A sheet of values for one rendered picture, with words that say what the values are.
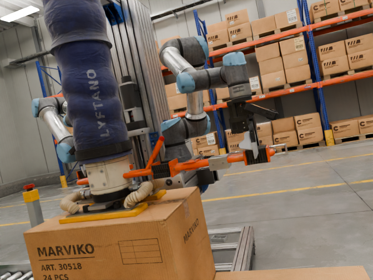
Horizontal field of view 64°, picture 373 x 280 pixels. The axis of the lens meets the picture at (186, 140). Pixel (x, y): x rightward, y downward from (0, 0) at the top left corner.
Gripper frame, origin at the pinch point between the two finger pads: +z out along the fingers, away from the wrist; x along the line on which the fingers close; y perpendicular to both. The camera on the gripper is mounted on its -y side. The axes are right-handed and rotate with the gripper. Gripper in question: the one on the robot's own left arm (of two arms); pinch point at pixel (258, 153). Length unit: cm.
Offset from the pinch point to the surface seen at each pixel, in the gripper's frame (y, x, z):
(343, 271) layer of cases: -21, -17, 53
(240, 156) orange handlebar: 5.7, 3.3, -0.3
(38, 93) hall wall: 852, -817, -250
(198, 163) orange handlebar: 21.0, 3.3, -0.3
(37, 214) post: 153, -46, 23
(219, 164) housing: 13.5, 3.5, 1.2
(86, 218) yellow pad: 64, 15, 12
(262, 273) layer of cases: 10, -18, 53
